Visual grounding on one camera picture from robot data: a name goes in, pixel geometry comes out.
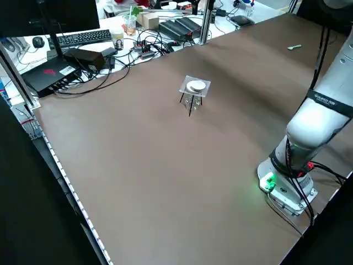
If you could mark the pale green small spoon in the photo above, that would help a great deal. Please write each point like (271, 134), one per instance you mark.
(295, 47)

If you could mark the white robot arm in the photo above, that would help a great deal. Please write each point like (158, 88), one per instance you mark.
(317, 127)

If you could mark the white round crucible lid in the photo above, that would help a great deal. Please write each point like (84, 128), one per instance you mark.
(196, 86)

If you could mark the small clear glass vessel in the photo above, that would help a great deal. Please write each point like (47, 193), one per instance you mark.
(193, 102)

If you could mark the clear acrylic stand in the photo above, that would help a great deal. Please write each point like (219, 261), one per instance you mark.
(189, 79)

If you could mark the black usb hub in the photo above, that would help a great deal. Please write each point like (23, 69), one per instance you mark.
(143, 48)

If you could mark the black finned metal box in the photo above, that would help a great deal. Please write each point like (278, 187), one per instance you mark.
(189, 25)
(169, 29)

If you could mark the printed paper cup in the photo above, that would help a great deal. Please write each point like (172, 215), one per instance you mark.
(117, 38)

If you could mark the clear plastic cup with straw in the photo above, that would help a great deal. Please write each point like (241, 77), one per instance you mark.
(129, 27)

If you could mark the brown cardboard box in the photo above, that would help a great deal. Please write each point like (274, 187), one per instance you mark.
(149, 19)

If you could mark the black power brick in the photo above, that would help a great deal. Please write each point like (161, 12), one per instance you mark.
(85, 58)

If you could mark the flat black desk device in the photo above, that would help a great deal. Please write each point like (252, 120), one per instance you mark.
(242, 20)

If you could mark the black keyboard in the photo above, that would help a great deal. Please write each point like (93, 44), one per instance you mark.
(82, 37)

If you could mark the black computer red logo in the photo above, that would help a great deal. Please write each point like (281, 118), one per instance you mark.
(47, 73)

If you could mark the black monitor stand pole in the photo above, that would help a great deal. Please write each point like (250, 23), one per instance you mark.
(56, 44)

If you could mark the black computer mouse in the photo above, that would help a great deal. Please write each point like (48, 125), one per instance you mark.
(38, 42)

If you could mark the black computer monitor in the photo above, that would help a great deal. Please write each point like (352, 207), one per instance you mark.
(55, 13)

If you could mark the aluminium frame post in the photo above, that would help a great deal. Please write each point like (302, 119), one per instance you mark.
(205, 22)
(20, 80)

